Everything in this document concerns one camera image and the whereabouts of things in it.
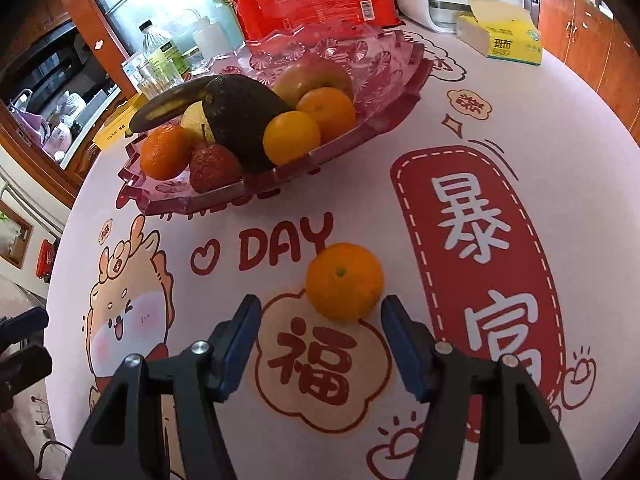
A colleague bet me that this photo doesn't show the wooden cabinet with doors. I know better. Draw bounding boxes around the wooden cabinet with doors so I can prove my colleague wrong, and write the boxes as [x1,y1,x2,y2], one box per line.
[537,0,640,148]

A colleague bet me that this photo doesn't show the red glass fruit plate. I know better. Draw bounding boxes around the red glass fruit plate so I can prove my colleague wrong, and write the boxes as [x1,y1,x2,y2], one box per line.
[116,29,433,217]

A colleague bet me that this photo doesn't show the red apple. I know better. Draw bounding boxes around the red apple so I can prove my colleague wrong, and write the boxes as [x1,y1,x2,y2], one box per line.
[189,142,243,194]

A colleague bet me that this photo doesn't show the clear drinking glass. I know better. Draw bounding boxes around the clear drinking glass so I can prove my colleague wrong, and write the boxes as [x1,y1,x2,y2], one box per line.
[134,62,183,101]

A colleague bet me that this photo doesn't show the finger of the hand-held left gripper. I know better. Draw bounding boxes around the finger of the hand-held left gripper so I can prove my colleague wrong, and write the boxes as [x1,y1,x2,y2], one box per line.
[0,342,54,396]
[0,306,50,343]

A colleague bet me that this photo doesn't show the framed picture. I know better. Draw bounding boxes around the framed picture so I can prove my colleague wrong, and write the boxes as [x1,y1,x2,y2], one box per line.
[0,200,33,268]

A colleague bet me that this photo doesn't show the red-yellow apple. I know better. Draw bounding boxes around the red-yellow apple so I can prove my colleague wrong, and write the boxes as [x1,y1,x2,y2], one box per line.
[272,57,355,110]

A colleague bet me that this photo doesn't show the flat yellow carton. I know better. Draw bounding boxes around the flat yellow carton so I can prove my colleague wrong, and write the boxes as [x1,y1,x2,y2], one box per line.
[92,94,146,152]

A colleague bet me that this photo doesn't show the printed cartoon tablecloth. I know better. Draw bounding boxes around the printed cartoon tablecloth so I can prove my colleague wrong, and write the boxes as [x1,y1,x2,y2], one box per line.
[42,15,640,480]

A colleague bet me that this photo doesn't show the black microwave oven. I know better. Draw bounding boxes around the black microwave oven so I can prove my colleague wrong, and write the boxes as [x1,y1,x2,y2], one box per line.
[0,20,111,106]

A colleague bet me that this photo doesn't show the yellow tissue box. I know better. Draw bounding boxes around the yellow tissue box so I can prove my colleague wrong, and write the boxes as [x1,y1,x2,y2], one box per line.
[455,0,544,67]

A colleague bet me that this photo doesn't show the orange mandarin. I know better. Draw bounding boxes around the orange mandarin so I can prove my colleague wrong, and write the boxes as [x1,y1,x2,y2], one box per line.
[262,110,322,166]
[140,124,193,181]
[296,87,358,145]
[305,242,386,323]

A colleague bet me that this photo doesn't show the red wall box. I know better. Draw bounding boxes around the red wall box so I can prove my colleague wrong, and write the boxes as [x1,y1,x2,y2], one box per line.
[36,239,60,278]

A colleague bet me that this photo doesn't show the dark overripe banana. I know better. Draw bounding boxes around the dark overripe banana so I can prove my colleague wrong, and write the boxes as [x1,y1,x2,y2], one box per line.
[125,75,221,136]

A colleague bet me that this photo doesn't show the dark green avocado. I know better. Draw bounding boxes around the dark green avocado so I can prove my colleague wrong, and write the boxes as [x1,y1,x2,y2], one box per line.
[204,74,292,173]

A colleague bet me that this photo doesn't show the yellow pear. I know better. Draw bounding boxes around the yellow pear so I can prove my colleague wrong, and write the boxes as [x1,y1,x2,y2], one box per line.
[180,101,217,145]

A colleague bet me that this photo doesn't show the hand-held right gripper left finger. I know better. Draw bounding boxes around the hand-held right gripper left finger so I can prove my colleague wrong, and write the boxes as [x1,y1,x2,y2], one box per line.
[62,294,263,480]

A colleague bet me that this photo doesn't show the pink small appliance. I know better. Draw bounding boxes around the pink small appliance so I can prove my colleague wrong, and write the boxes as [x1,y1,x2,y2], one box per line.
[44,122,75,161]

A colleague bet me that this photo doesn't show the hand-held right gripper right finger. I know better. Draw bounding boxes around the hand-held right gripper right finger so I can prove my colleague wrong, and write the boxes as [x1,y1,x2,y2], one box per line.
[380,295,583,480]

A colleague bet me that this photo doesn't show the white plastic bottle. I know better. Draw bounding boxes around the white plastic bottle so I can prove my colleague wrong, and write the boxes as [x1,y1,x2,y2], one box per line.
[192,16,233,68]

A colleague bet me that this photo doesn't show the clear bottle with yellow label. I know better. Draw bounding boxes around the clear bottle with yellow label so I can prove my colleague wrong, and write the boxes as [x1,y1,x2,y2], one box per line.
[141,19,190,83]

